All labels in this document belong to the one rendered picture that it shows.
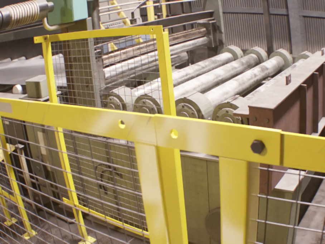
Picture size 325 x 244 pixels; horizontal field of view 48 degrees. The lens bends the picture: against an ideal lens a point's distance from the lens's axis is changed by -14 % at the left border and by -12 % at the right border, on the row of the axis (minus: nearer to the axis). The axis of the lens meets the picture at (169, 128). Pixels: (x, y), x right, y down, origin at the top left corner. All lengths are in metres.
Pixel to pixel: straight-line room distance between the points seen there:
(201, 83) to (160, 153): 2.88
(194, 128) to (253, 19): 11.69
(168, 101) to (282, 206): 1.08
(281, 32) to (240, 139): 11.43
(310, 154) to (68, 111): 0.47
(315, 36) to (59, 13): 9.33
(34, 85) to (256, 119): 2.34
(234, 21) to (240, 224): 11.97
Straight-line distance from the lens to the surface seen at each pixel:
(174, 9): 5.96
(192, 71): 4.06
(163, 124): 0.64
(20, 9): 2.87
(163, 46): 2.20
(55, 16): 3.27
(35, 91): 4.00
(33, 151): 4.38
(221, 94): 3.17
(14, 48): 8.13
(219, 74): 3.83
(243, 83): 3.51
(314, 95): 3.43
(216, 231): 3.05
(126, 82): 4.23
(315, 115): 3.48
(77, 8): 3.13
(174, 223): 0.76
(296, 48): 11.33
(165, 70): 2.22
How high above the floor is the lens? 2.05
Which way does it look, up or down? 20 degrees down
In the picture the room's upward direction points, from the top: 6 degrees counter-clockwise
